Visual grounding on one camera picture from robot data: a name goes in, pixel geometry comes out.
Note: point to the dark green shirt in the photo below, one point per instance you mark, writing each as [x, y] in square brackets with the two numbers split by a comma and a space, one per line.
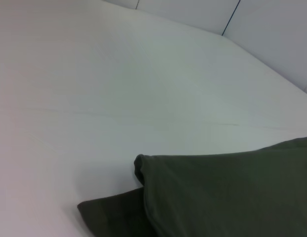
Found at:
[230, 192]

